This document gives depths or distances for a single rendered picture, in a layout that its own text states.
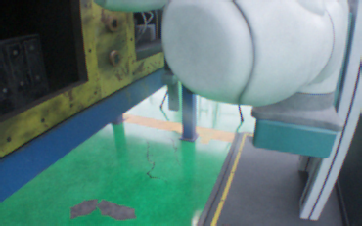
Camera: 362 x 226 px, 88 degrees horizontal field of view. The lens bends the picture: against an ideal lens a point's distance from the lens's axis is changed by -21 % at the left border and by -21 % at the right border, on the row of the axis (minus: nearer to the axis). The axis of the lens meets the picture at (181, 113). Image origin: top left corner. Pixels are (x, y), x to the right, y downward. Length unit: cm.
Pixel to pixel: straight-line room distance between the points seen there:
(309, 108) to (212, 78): 27
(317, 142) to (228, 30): 32
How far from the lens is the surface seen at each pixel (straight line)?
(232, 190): 85
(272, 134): 44
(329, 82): 44
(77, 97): 67
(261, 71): 19
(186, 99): 159
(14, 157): 62
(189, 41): 20
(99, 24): 72
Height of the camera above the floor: 91
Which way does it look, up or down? 25 degrees down
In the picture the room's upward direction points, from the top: 1 degrees counter-clockwise
